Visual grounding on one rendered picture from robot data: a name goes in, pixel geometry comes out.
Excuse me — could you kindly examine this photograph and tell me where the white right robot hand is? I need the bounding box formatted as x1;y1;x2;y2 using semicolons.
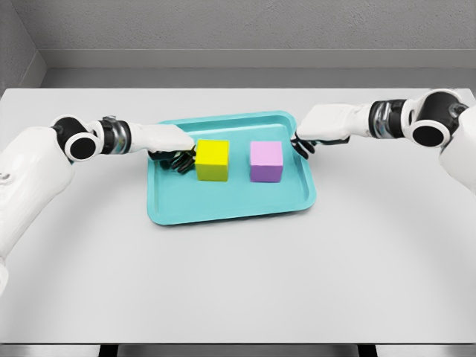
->
289;103;358;160

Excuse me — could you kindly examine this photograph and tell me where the pink cube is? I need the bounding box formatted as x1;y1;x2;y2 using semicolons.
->
249;141;284;184

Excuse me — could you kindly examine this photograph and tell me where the yellow cube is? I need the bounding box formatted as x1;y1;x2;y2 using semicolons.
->
194;138;230;182

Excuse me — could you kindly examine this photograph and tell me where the teal plastic tray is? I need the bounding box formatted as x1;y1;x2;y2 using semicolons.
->
147;110;318;226

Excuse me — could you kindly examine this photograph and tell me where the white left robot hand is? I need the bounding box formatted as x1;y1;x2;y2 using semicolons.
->
143;124;197;174

